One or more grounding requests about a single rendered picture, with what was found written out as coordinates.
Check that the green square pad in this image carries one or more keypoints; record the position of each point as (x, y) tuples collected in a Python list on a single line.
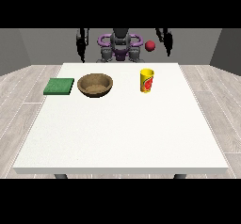
[(59, 86)]

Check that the small red ball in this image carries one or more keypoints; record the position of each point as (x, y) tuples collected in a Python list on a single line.
[(150, 45)]

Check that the yellow cup with melon print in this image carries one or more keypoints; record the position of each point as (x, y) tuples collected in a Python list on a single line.
[(146, 81)]

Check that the dark table leg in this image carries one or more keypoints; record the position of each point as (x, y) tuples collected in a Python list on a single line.
[(179, 176), (61, 176)]

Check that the grey robot trunk purple rings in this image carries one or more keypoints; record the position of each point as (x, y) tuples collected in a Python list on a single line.
[(119, 47)]

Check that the brown wooden bowl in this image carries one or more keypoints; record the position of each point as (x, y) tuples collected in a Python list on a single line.
[(95, 85)]

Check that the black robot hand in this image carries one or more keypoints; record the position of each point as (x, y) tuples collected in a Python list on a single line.
[(82, 44), (167, 41)]

